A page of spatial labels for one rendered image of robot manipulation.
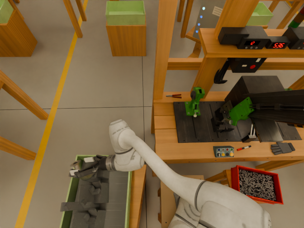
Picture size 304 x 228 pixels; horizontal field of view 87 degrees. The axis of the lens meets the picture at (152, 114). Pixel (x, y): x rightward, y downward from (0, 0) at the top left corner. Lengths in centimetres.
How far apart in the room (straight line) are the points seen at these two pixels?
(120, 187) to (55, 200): 122
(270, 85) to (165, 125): 90
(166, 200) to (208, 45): 109
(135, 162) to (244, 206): 53
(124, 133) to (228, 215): 52
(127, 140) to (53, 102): 236
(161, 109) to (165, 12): 83
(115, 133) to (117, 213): 70
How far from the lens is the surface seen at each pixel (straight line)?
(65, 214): 135
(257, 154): 163
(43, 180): 255
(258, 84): 153
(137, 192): 140
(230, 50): 117
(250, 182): 154
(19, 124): 307
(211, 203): 54
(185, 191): 61
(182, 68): 144
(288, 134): 189
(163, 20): 106
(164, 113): 152
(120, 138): 79
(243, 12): 117
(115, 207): 136
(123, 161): 88
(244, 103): 137
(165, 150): 135
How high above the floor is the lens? 219
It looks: 60 degrees down
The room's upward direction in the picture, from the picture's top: 4 degrees clockwise
